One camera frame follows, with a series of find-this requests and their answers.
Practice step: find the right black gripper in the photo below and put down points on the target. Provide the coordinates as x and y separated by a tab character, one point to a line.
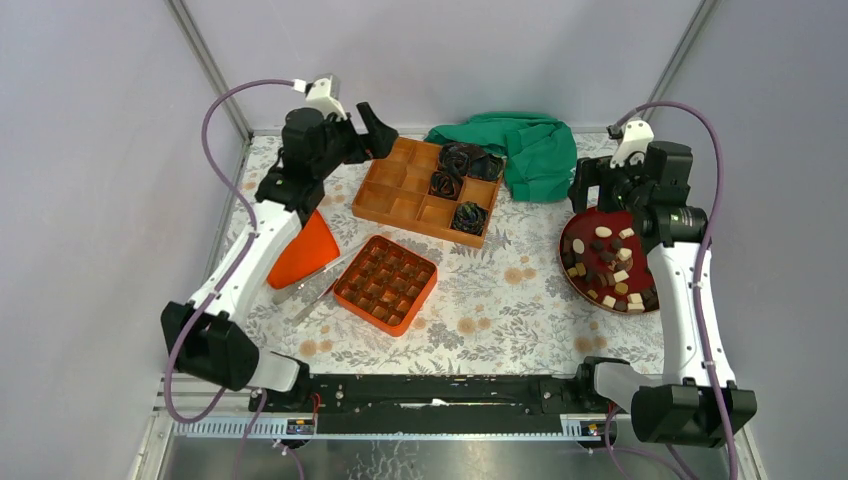
595	172

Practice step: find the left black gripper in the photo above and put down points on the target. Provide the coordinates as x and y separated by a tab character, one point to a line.
377	139

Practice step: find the red round plate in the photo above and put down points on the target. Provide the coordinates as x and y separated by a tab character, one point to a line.
603	261

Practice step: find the orange box lid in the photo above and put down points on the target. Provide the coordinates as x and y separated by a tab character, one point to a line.
312	249

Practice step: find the orange chocolate box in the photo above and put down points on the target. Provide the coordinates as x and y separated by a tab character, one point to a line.
386	285

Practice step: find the metal serving tongs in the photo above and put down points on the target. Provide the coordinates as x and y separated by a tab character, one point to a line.
301	298

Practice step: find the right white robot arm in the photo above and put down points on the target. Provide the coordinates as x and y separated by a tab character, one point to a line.
697	402

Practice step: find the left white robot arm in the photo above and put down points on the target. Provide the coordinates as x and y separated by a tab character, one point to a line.
204	336

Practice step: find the wooden compartment organizer tray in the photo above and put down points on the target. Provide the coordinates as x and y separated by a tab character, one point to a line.
396	192

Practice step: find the dark rolled fabric middle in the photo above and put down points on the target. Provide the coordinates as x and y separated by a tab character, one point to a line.
445	185

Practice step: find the dark rolled fabric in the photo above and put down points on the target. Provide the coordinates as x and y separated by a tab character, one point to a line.
470	218
445	185
470	160

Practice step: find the green cloth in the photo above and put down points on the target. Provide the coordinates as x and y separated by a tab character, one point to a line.
540	150

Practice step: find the dark rolled fabric back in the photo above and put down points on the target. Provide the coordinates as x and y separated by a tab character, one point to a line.
470	160

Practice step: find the dark rolled fabric front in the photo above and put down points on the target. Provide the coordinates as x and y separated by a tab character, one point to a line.
470	218

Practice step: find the floral table mat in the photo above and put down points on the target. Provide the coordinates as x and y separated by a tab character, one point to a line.
504	308

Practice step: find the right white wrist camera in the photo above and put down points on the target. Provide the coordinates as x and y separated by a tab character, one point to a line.
633	138

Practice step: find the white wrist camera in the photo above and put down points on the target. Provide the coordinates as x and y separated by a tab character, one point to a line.
322	94
633	138

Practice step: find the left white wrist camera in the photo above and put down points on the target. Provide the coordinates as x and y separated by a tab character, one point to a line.
322	94

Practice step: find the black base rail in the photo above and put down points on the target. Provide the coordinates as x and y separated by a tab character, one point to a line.
457	405

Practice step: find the aluminium frame rail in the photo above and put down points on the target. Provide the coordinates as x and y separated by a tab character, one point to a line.
225	416

